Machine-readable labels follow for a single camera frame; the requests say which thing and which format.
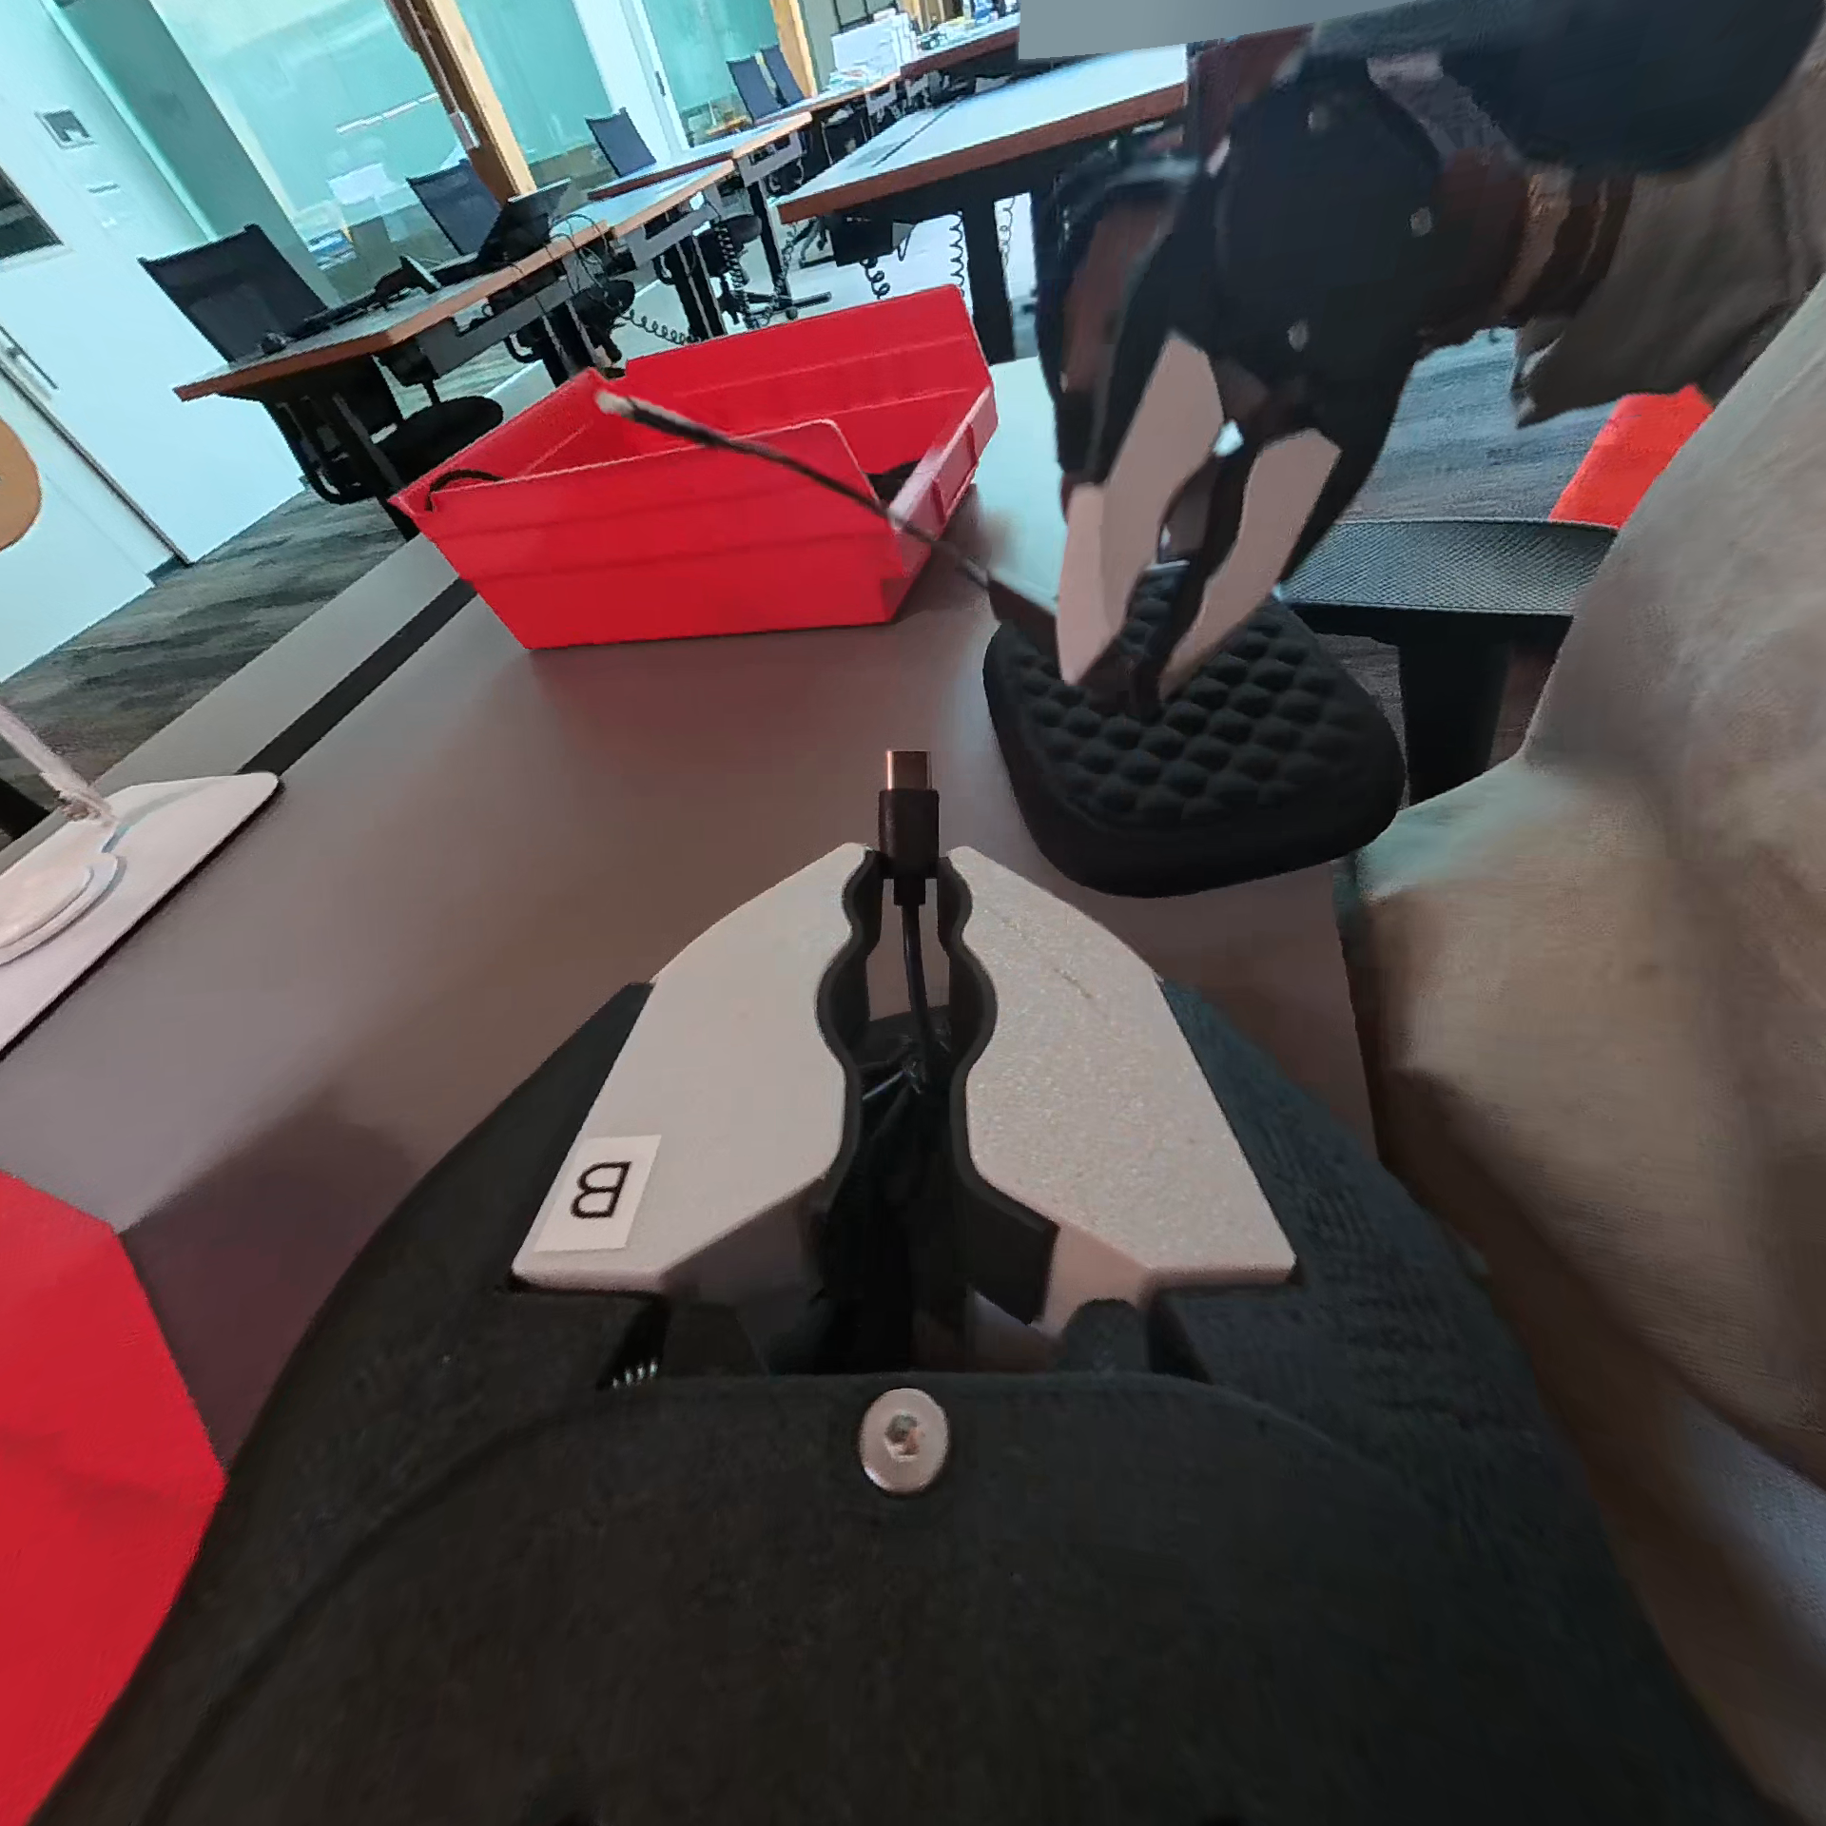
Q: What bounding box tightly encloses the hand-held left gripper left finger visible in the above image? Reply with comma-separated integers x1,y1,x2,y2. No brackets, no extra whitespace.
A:
509,842,876,1287

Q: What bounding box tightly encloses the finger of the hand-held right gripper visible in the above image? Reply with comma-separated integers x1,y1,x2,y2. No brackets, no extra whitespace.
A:
1060,332,1227,690
1160,433,1345,697

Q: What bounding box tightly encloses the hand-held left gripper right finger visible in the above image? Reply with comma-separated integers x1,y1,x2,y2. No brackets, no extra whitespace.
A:
943,844,1301,1335

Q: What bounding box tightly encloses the grey usb hub with pigtail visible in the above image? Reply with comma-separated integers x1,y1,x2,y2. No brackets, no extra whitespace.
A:
597,387,1216,630

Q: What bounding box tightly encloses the black usb-c cable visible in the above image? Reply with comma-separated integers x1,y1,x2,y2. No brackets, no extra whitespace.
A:
836,746,973,1371

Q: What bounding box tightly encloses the small red plastic bin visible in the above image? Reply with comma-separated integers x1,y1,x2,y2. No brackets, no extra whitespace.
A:
0,1170,228,1819

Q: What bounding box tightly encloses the person's right forearm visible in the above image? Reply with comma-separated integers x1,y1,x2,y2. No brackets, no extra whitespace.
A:
1513,84,1826,431

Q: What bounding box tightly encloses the person's right hand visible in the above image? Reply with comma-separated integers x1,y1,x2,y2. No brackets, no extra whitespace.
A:
1434,144,1644,358

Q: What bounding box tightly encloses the black honeycomb wrist pad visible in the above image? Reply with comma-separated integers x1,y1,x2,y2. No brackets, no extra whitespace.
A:
981,578,1407,900

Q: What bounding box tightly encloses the dark-top office desk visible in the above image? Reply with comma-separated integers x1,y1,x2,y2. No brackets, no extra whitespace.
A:
776,43,1194,366

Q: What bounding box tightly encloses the red plastic object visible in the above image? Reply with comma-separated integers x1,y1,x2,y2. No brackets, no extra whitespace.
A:
1548,385,1713,531

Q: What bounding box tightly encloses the large red plastic bin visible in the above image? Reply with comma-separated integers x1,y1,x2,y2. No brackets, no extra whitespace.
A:
387,283,1001,650

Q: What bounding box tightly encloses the wood-edged office desk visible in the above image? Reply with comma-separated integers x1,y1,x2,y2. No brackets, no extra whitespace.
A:
587,111,822,337
174,158,779,504

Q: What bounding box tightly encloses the black laptop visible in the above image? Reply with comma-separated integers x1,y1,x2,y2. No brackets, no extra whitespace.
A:
478,183,572,270

